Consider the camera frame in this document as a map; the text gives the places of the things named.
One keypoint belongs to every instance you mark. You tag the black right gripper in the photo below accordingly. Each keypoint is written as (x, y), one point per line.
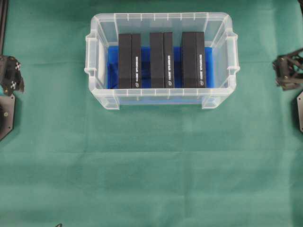
(289, 70)

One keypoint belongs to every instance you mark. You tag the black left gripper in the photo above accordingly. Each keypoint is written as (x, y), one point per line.
(10, 75)

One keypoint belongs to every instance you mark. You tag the black camera box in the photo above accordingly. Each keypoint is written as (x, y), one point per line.
(193, 60)
(129, 61)
(162, 60)

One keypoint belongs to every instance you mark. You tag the clear plastic storage case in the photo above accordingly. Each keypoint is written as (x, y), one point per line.
(219, 35)

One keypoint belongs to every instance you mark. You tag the green table cloth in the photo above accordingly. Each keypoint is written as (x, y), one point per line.
(69, 160)

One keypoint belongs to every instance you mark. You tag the blue foam liner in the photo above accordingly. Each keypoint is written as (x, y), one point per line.
(112, 67)

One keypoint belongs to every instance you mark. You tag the black aluminium frame post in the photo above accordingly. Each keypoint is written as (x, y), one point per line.
(3, 17)

